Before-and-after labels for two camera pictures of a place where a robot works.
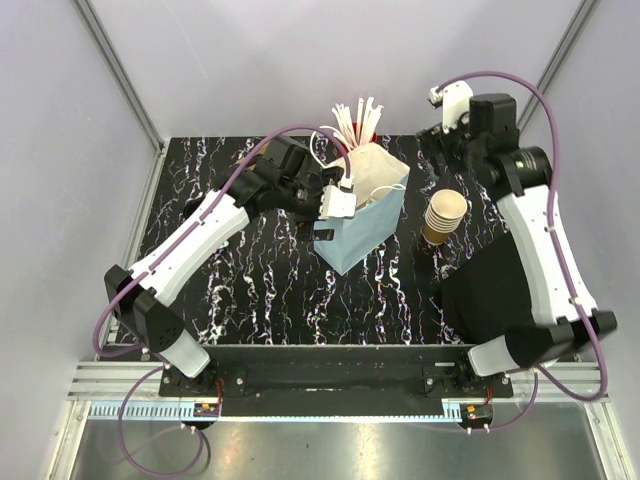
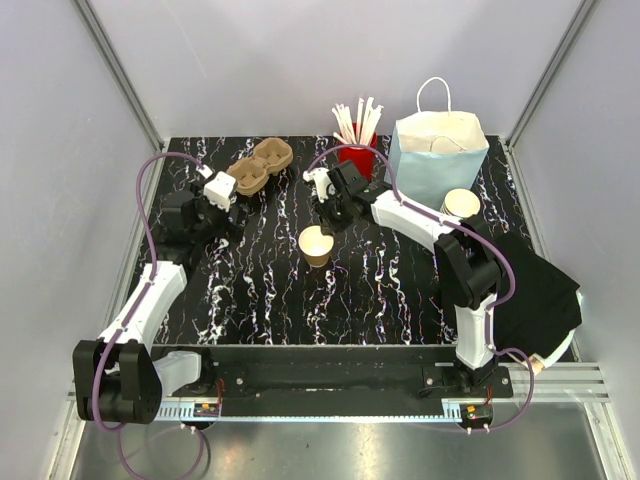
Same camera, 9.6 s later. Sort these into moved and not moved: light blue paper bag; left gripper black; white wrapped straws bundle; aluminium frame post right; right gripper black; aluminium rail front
Moved: right gripper black; light blue paper bag; left gripper black
Not moved: aluminium frame post right; white wrapped straws bundle; aluminium rail front
